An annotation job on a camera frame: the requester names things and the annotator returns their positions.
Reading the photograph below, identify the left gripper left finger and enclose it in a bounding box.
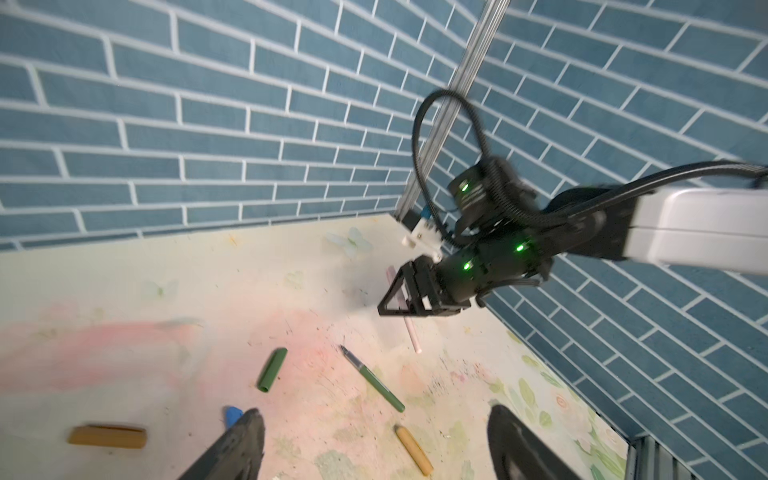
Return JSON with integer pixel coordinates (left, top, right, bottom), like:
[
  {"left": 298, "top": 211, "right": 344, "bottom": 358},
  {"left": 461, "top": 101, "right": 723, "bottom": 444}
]
[{"left": 179, "top": 408, "right": 266, "bottom": 480}]

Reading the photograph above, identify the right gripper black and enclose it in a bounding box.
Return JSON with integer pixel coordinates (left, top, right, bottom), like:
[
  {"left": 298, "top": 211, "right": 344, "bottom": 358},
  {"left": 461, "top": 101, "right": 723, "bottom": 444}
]
[{"left": 377, "top": 158, "right": 556, "bottom": 317}]

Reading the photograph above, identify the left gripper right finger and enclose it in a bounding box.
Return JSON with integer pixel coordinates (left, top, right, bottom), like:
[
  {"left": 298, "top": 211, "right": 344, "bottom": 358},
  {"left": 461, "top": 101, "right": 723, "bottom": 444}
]
[{"left": 487, "top": 404, "right": 579, "bottom": 480}]

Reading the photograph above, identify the pink pen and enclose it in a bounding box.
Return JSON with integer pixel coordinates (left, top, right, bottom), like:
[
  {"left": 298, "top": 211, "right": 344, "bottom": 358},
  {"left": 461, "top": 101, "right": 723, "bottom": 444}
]
[{"left": 386, "top": 265, "right": 422, "bottom": 354}]

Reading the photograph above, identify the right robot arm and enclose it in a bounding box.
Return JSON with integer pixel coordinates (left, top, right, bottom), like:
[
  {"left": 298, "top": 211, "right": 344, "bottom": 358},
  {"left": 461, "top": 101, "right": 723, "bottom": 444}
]
[{"left": 378, "top": 157, "right": 767, "bottom": 317}]

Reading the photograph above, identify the blue pen cap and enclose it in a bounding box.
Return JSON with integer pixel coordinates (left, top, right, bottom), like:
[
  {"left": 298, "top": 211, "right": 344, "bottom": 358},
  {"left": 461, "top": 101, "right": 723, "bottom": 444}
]
[{"left": 223, "top": 406, "right": 244, "bottom": 429}]

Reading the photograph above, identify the green pen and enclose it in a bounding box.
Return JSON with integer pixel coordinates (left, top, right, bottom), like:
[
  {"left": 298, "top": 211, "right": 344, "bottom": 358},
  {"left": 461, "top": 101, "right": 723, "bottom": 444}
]
[{"left": 339, "top": 345, "right": 406, "bottom": 413}]

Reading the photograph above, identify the green pen cap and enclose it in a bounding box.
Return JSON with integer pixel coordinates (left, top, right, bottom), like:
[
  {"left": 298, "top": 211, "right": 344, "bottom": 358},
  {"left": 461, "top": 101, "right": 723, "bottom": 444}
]
[{"left": 256, "top": 347, "right": 288, "bottom": 393}]

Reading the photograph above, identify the brown pen cap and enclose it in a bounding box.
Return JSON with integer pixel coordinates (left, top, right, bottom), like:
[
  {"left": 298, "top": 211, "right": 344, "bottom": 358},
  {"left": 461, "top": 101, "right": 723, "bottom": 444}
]
[{"left": 67, "top": 425, "right": 148, "bottom": 449}]

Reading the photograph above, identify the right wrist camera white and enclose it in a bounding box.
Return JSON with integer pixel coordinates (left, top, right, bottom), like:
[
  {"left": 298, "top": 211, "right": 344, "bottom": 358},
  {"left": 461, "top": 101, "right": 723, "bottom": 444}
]
[{"left": 401, "top": 210, "right": 443, "bottom": 262}]

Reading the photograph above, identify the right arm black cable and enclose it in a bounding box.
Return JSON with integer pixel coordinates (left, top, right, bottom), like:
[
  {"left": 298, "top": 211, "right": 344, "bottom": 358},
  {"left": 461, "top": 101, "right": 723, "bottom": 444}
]
[{"left": 411, "top": 88, "right": 768, "bottom": 248}]

